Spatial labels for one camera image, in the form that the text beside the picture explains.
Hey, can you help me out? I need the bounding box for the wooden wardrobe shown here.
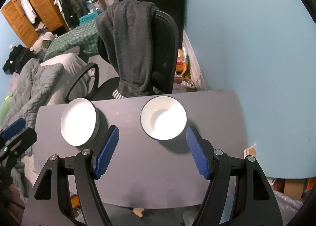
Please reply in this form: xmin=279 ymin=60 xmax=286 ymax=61
xmin=1 ymin=0 xmax=69 ymax=48

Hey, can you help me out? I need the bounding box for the stack of light blue plates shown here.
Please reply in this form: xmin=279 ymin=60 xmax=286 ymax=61
xmin=60 ymin=98 xmax=100 ymax=146

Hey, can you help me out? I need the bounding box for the black clothes pile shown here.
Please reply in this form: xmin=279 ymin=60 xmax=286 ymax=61
xmin=3 ymin=45 xmax=37 ymax=74

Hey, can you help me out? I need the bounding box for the dark grey fleece blanket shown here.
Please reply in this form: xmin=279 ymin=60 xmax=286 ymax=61
xmin=96 ymin=0 xmax=157 ymax=99

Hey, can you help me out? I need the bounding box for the orange bag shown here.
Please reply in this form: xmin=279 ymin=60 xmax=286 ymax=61
xmin=175 ymin=49 xmax=190 ymax=77

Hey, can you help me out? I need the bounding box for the stack of light blue bowls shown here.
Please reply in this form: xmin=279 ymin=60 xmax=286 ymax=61
xmin=140 ymin=96 xmax=187 ymax=141

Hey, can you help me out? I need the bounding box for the black office chair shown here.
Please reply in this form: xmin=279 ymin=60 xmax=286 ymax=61
xmin=63 ymin=9 xmax=179 ymax=103

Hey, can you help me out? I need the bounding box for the cardboard box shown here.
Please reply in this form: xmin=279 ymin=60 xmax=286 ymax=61
xmin=269 ymin=177 xmax=315 ymax=200

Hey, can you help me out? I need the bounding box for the white bed mattress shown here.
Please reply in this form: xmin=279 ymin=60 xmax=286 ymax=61
xmin=41 ymin=53 xmax=90 ymax=105

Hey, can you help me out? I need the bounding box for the green checkered cloth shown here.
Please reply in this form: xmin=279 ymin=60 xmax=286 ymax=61
xmin=43 ymin=20 xmax=99 ymax=62

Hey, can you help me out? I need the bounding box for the grey quilted comforter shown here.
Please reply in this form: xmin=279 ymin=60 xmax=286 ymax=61
xmin=1 ymin=58 xmax=64 ymax=129

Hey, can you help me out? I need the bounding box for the teal storage box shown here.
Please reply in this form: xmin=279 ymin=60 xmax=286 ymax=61
xmin=79 ymin=11 xmax=101 ymax=25

